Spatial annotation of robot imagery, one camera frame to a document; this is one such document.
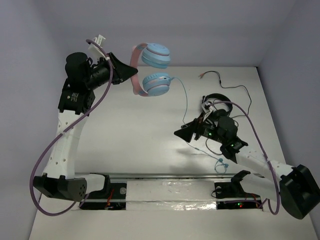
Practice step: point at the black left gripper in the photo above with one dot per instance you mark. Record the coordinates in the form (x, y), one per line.
(112, 70)

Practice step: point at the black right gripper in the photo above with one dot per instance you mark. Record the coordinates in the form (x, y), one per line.
(187, 132)

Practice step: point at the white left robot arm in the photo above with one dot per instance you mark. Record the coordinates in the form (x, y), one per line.
(59, 179)

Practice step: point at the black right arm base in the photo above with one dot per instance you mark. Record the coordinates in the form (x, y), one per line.
(231, 196)

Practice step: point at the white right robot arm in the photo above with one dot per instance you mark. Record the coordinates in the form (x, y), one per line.
(290, 187)

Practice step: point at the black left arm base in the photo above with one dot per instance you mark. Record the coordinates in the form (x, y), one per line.
(112, 197)

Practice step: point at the white foil-taped cover panel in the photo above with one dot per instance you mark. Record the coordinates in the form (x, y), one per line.
(172, 195)

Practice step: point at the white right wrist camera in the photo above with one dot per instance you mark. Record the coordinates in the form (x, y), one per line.
(207, 108)

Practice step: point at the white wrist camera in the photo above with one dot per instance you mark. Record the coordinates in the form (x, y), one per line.
(93, 49)
(207, 108)

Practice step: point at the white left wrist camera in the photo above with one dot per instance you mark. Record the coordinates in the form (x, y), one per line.
(93, 49)

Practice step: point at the aluminium front rail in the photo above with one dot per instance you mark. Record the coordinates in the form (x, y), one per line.
(123, 177)

